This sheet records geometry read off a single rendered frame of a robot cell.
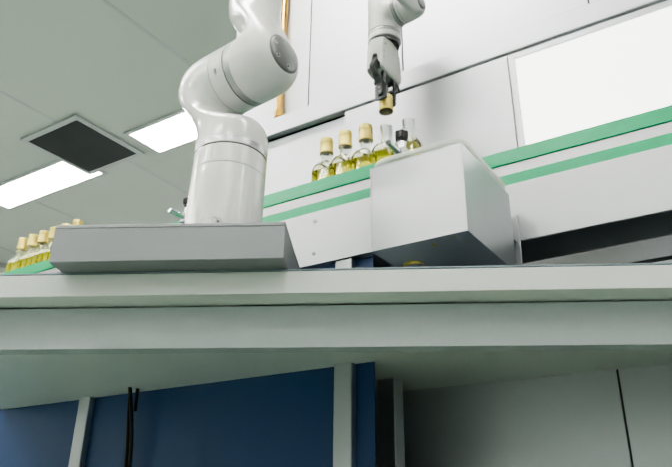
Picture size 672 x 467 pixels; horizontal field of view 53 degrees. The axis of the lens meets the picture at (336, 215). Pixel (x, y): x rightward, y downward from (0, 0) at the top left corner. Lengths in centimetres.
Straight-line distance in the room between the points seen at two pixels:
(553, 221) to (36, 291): 88
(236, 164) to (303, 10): 129
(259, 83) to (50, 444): 112
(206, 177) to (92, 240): 21
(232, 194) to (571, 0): 108
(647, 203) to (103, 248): 89
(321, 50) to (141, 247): 132
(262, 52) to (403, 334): 52
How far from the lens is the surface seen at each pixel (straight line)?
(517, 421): 147
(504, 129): 166
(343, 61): 207
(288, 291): 92
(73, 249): 98
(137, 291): 97
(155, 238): 95
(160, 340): 99
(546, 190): 135
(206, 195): 105
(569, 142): 140
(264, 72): 116
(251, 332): 96
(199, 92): 122
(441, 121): 174
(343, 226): 140
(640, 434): 141
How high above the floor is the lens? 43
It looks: 25 degrees up
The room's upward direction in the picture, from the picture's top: 1 degrees clockwise
